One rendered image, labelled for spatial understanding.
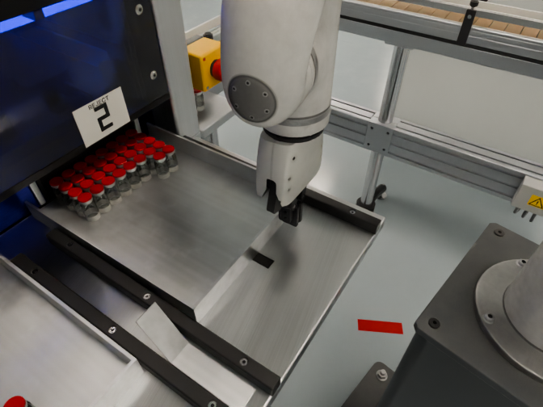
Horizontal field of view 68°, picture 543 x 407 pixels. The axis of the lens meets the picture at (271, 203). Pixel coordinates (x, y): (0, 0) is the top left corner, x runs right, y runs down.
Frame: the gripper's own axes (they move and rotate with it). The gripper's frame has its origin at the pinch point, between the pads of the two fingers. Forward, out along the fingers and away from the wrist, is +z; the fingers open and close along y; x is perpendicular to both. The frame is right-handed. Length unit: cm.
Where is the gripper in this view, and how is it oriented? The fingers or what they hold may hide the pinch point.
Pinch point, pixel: (290, 211)
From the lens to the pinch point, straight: 59.5
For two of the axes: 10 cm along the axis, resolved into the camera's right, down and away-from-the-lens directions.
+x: 8.3, 3.8, -4.0
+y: -5.5, 5.9, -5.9
